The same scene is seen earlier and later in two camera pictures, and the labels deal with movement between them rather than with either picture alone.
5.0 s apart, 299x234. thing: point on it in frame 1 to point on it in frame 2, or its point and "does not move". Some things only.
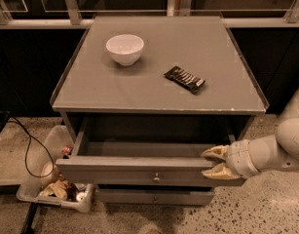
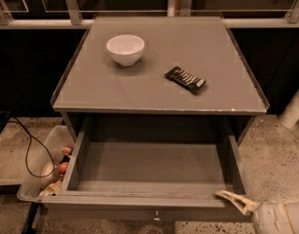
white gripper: (241, 159) to (270, 218)
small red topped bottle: (66, 151) does not move
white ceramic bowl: (125, 49) does not move
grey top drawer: (145, 153) to (165, 181)
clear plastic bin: (46, 183) does not move
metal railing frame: (178, 5) does not move
